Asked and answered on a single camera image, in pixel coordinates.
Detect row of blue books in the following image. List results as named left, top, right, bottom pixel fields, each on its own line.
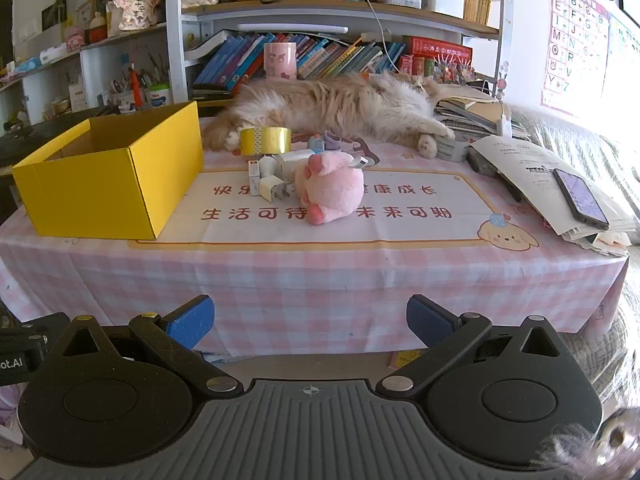
left=192, top=32, right=406, bottom=93

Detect pink doll figure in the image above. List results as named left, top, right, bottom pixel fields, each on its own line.
left=109, top=0, right=161, bottom=32

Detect fluffy orange white cat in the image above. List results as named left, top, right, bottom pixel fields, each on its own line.
left=200, top=71, right=457, bottom=157

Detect black smartphone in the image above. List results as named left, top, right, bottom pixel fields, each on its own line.
left=552, top=167, right=611, bottom=226

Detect pink printed cup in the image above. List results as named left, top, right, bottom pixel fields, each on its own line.
left=263, top=42, right=298, bottom=81

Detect alphabet wall poster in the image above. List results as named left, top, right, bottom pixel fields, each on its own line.
left=539, top=0, right=612, bottom=118

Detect pink plush pig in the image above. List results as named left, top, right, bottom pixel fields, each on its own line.
left=294, top=151, right=366, bottom=226

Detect white cable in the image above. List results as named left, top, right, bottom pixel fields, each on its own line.
left=357, top=0, right=401, bottom=73

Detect grey purple toy car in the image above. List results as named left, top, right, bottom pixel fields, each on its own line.
left=307, top=130, right=346, bottom=153

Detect dark grey case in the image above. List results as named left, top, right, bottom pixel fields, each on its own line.
left=466, top=152, right=501, bottom=178

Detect white paper sheets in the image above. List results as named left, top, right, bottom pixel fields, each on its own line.
left=469, top=135, right=637, bottom=258

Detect yellow cardboard box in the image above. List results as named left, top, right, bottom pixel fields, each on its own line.
left=12, top=101, right=204, bottom=241

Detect colourful printed box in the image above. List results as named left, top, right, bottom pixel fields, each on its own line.
left=434, top=57, right=476, bottom=83

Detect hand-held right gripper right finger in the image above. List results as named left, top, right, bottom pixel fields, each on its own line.
left=376, top=294, right=576, bottom=397

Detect white bookshelf frame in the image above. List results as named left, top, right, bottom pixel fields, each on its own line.
left=165, top=0, right=516, bottom=106

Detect stack of notebooks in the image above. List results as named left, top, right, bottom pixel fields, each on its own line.
left=434, top=82, right=531, bottom=141

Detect white side shelf unit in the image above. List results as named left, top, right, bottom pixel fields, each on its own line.
left=0, top=22, right=173, bottom=126

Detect grey tape roll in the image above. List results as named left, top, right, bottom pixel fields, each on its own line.
left=435, top=135, right=471, bottom=163

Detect red boxed book set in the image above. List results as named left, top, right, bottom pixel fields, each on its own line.
left=402, top=36, right=473, bottom=63

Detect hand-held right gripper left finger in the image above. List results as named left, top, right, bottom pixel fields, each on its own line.
left=47, top=294, right=244, bottom=397

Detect gold tape roll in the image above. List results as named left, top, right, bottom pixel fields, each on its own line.
left=239, top=126, right=293, bottom=157

